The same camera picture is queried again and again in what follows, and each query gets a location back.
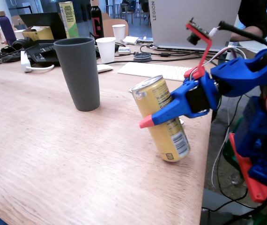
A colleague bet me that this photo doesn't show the blue gripper body black servo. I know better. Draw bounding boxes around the blue gripper body black servo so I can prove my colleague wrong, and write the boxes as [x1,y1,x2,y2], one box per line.
[186,71,220,114]

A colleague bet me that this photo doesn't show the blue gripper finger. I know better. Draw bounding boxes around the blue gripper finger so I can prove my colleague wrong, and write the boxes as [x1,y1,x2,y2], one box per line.
[139,81,210,129]

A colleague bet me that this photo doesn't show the yellow energy drink can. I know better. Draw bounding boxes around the yellow energy drink can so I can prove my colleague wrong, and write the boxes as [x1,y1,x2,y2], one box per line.
[131,75,191,163]

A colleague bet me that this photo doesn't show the person forearm black sleeve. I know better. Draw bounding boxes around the person forearm black sleeve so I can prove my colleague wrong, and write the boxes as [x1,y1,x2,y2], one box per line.
[230,0,267,42]

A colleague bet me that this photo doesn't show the white keyboard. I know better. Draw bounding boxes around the white keyboard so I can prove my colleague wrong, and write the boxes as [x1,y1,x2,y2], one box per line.
[117,61,193,82]

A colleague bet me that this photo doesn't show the black round lid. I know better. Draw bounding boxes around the black round lid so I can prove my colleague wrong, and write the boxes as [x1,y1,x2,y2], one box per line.
[133,52,153,62]

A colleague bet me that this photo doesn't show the small white adapter box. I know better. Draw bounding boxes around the small white adapter box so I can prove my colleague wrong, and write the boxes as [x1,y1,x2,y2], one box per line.
[118,46,131,56]

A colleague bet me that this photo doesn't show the white computer mouse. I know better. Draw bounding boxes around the white computer mouse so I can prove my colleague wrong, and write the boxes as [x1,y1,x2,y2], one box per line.
[97,63,114,74]

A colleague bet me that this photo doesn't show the white flat box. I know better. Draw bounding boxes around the white flat box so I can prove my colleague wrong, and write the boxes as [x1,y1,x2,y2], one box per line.
[124,35,141,45]

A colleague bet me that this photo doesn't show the grey Legion laptop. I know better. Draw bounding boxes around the grey Legion laptop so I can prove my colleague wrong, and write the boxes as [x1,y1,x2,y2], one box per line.
[148,0,242,53]

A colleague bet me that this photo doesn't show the white paper cup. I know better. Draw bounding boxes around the white paper cup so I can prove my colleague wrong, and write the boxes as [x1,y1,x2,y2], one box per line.
[112,24,126,43]
[95,37,117,64]

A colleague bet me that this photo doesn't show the tall grey cup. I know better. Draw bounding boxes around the tall grey cup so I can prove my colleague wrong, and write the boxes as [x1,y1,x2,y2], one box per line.
[53,37,101,112]

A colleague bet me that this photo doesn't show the brown wooden chair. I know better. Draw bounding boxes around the brown wooden chair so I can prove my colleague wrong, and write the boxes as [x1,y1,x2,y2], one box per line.
[101,13,130,38]

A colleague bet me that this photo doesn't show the black bottle red letter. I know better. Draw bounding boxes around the black bottle red letter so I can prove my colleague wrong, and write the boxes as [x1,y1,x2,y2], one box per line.
[90,0,105,41]

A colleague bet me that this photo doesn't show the green yellow snack box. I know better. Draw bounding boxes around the green yellow snack box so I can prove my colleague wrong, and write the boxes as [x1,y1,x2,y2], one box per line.
[58,1,80,39]

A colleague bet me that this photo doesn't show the black flat device white labels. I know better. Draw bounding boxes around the black flat device white labels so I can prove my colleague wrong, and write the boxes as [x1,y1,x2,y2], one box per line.
[24,39,61,67]

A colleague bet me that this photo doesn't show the yellow cardboard box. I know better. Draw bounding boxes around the yellow cardboard box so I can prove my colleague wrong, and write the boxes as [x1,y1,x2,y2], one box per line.
[22,25,55,42]

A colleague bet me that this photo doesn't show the white plastic gadget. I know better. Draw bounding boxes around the white plastic gadget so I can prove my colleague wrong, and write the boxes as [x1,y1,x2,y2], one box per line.
[20,50,55,73]

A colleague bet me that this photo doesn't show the black laptop screen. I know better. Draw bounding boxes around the black laptop screen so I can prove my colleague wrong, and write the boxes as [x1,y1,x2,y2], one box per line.
[19,12,68,40]

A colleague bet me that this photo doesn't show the black headphones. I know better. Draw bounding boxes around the black headphones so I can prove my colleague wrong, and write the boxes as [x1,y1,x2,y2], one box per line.
[1,37,35,56]

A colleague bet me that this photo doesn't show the small white cup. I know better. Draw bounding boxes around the small white cup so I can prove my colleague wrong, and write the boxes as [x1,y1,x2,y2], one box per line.
[14,29,26,40]

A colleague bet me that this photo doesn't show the purple bottle cork cap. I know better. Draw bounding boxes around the purple bottle cork cap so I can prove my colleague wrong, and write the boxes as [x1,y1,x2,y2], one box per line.
[0,11,17,46]

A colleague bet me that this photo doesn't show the red camera mount bracket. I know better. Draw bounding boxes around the red camera mount bracket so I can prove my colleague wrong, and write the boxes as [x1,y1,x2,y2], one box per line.
[184,22,213,80]

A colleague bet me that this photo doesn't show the long black cable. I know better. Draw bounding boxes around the long black cable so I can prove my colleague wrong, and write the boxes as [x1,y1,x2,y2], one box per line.
[97,55,203,66]

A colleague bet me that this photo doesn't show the white hanging cable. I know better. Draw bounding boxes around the white hanging cable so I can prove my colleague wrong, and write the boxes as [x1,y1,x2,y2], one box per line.
[211,97,233,189]

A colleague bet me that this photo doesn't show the small wrist camera board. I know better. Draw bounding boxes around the small wrist camera board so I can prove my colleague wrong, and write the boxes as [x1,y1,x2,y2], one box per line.
[185,17,213,46]

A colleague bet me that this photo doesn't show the black camera cable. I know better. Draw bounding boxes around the black camera cable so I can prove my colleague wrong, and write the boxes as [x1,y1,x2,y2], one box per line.
[219,20,267,53]

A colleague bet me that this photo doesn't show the red robot base plate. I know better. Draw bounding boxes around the red robot base plate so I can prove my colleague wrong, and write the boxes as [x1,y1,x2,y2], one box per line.
[229,133,267,209]

